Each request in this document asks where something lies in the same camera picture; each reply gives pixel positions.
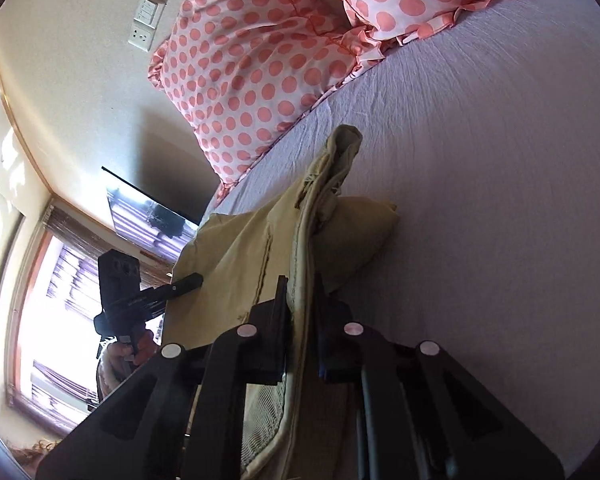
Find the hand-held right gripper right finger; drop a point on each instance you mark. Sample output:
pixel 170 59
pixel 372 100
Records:
pixel 325 330

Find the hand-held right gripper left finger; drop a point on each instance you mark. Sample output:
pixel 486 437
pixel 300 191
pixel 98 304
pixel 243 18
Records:
pixel 275 325

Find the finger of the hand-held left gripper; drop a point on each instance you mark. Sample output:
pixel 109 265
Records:
pixel 182 285

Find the beige pants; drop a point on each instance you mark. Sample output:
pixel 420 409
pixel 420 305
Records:
pixel 280 240

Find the person's left hand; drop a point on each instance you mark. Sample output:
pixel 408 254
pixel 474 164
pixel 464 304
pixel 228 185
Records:
pixel 139 347

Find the wooden framed window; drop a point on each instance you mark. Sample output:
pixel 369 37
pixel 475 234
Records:
pixel 45 320

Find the lilac bed sheet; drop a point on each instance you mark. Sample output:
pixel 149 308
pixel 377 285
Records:
pixel 480 185

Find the wall-mounted television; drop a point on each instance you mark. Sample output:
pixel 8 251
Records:
pixel 145 215

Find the white wall socket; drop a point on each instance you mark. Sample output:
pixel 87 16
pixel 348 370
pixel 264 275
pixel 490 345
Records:
pixel 141 36

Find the white wall switch plate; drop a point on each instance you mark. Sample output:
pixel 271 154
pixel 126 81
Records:
pixel 147 10

